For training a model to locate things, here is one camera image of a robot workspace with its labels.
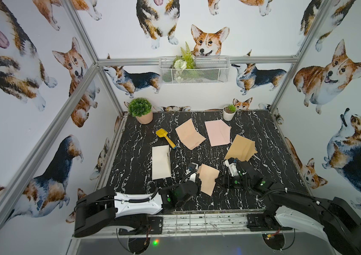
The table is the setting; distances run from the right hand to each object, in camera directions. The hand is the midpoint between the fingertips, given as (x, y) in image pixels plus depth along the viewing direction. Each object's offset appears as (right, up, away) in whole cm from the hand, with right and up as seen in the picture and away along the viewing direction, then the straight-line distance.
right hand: (217, 181), depth 81 cm
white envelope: (-31, +6, +15) cm, 35 cm away
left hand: (-8, +4, -2) cm, 9 cm away
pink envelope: (+6, +23, +29) cm, 38 cm away
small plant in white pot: (+13, +37, +29) cm, 49 cm away
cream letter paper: (-4, +1, +4) cm, 6 cm away
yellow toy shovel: (-33, +23, +26) cm, 48 cm away
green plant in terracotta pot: (-45, +38, +22) cm, 63 cm away
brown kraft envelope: (+20, +14, +21) cm, 32 cm away
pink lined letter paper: (-15, +21, +25) cm, 36 cm away
